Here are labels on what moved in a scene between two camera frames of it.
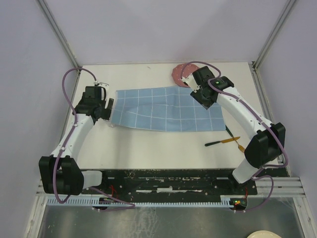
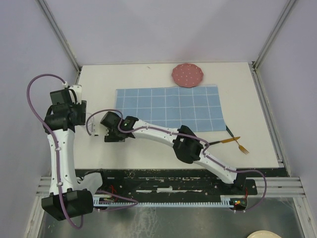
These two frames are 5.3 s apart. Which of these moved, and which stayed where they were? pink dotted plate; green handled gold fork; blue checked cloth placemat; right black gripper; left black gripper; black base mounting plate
Moved: left black gripper; right black gripper
Stayed: blue checked cloth placemat; pink dotted plate; black base mounting plate; green handled gold fork
